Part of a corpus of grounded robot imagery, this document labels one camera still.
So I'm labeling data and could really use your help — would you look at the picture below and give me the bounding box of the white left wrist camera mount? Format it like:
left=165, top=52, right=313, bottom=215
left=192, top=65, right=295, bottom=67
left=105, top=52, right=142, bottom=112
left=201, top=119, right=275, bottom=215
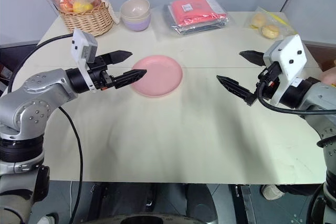
left=71, top=27, right=98, bottom=92

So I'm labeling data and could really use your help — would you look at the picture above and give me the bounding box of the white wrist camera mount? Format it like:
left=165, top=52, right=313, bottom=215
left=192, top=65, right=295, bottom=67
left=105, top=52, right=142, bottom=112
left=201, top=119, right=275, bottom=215
left=71, top=27, right=98, bottom=92
left=263, top=34, right=307, bottom=105

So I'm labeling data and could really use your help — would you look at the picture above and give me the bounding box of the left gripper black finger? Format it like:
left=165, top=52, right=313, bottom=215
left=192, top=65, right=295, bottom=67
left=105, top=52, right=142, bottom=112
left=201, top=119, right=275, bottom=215
left=113, top=69, right=148, bottom=89
left=110, top=50, right=133, bottom=65

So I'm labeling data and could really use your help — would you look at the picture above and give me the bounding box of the white shoe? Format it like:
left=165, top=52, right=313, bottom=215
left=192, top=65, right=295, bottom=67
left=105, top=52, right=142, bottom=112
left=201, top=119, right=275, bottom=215
left=260, top=184, right=285, bottom=200

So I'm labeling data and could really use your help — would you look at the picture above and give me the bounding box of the black table frame leg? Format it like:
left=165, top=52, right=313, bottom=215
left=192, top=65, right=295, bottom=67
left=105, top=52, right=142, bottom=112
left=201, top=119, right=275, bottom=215
left=230, top=183, right=259, bottom=224

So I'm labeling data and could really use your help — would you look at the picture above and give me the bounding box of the bystander bare hand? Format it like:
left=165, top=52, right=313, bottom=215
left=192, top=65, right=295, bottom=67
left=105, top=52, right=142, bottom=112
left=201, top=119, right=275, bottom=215
left=320, top=66, right=336, bottom=86

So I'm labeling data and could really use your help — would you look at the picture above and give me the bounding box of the purple bowl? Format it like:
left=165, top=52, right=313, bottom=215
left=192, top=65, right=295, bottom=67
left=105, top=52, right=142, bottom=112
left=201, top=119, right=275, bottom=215
left=122, top=14, right=152, bottom=32

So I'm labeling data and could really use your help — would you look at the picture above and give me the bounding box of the beige bowl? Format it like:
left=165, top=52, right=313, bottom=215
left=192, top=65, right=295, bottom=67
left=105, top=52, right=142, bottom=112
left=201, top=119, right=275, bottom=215
left=120, top=0, right=151, bottom=19

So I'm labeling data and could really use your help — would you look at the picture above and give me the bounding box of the pink round plate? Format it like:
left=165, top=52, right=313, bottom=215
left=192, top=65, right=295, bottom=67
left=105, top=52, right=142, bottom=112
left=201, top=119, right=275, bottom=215
left=130, top=55, right=184, bottom=98

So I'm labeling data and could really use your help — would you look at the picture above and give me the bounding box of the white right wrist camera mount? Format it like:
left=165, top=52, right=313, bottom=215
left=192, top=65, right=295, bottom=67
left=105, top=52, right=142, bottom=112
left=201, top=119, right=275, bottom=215
left=263, top=34, right=307, bottom=105

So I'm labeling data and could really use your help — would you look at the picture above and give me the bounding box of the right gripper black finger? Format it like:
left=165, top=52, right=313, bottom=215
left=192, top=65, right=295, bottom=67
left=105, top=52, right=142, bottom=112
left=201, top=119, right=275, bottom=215
left=239, top=50, right=266, bottom=67
left=216, top=75, right=257, bottom=106

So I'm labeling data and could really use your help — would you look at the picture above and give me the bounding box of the red cloth plastic packet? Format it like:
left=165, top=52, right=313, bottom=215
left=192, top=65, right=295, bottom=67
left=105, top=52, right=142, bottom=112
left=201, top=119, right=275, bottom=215
left=162, top=0, right=232, bottom=36

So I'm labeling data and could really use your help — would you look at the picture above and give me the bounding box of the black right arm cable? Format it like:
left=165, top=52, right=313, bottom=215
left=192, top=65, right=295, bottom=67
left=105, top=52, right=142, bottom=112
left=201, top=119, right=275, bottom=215
left=256, top=76, right=336, bottom=116

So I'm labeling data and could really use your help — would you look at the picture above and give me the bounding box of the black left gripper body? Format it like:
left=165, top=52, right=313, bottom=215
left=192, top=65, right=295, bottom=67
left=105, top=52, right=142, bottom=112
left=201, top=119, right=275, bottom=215
left=88, top=53, right=117, bottom=91

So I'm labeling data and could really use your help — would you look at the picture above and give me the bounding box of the clear plastic bread bag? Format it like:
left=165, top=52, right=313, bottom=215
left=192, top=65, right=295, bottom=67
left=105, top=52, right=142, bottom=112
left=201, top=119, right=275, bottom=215
left=243, top=6, right=292, bottom=40

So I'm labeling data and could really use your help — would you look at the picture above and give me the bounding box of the woven wicker basket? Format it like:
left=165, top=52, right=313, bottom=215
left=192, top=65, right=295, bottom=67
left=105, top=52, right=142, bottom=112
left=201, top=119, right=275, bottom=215
left=59, top=1, right=115, bottom=37

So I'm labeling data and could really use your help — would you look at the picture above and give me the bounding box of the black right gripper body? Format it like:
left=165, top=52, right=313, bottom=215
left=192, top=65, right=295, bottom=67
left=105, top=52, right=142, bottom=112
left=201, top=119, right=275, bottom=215
left=256, top=61, right=280, bottom=99

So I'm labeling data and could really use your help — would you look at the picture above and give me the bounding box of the pale round bread bun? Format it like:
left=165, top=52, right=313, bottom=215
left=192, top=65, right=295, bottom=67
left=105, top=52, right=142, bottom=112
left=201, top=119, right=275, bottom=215
left=251, top=13, right=267, bottom=28
left=262, top=24, right=280, bottom=39

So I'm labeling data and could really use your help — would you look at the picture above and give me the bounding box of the yellow lemon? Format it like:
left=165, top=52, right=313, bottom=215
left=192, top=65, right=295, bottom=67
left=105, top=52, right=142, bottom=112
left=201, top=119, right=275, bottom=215
left=72, top=0, right=94, bottom=13

